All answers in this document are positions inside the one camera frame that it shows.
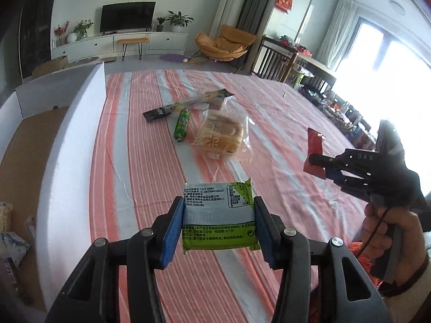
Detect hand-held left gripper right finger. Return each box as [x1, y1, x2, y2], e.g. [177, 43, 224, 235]
[254, 196, 394, 323]

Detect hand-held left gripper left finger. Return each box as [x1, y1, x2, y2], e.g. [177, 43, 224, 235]
[44, 196, 184, 323]

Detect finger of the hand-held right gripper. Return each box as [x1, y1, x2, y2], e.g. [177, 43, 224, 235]
[325, 169, 373, 201]
[309, 150, 381, 174]

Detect small red packet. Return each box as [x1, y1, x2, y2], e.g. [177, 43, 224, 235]
[303, 127, 326, 180]

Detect green snack packet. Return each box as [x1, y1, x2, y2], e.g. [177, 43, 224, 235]
[182, 178, 261, 252]

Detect bread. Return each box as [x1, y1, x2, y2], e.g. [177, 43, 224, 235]
[192, 108, 251, 160]

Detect green sausage stick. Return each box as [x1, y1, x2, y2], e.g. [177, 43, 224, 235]
[173, 108, 191, 143]

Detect long clear jelly stick packet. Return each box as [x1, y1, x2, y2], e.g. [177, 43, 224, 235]
[143, 88, 235, 122]

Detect white cardboard box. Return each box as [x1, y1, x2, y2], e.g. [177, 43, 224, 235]
[0, 62, 106, 313]

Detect white blue triangular packet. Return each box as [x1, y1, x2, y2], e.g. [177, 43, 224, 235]
[0, 232, 30, 268]

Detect white cake packet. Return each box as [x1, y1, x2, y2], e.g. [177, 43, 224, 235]
[0, 202, 14, 233]

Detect person's right forearm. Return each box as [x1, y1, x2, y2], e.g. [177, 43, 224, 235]
[384, 286, 431, 323]

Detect person's right hand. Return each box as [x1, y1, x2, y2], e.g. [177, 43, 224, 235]
[361, 202, 430, 297]

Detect row of cluttered small items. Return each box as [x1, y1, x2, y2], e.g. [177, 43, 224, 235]
[300, 84, 378, 152]

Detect striped orange grey cloth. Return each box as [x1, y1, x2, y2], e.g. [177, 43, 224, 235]
[89, 71, 374, 323]

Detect orange fuzzy cloth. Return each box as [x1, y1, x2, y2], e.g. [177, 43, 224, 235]
[348, 240, 383, 286]

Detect green stool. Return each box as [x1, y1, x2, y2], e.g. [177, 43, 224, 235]
[292, 67, 305, 90]

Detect wooden dining table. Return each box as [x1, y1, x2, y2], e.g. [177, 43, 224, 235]
[293, 52, 337, 85]

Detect white sheer curtain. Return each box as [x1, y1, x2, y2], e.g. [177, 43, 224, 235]
[317, 0, 359, 71]

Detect dark wooden slatted chair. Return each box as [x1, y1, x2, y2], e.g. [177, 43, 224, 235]
[251, 36, 298, 83]

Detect orange lounge chair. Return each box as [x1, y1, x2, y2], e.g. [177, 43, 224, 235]
[195, 24, 258, 64]

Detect grey curtain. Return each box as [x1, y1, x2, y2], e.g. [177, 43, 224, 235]
[236, 0, 287, 37]

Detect white television cabinet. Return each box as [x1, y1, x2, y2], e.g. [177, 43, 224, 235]
[50, 31, 189, 62]

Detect wooden bench with black legs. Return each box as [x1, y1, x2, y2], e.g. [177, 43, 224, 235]
[117, 38, 150, 61]

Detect brown cardboard box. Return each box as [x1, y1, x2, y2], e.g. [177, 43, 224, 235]
[32, 55, 68, 76]

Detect large leafy potted plant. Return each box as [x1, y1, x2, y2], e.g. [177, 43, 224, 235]
[166, 11, 194, 33]

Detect black television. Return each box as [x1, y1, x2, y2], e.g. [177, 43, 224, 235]
[100, 2, 156, 36]

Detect bushy green potted plant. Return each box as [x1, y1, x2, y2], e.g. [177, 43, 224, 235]
[73, 19, 94, 39]

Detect red flowers in vase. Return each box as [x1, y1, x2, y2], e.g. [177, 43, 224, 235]
[54, 21, 70, 46]

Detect dark glass cabinet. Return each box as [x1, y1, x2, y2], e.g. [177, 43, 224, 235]
[18, 0, 61, 81]

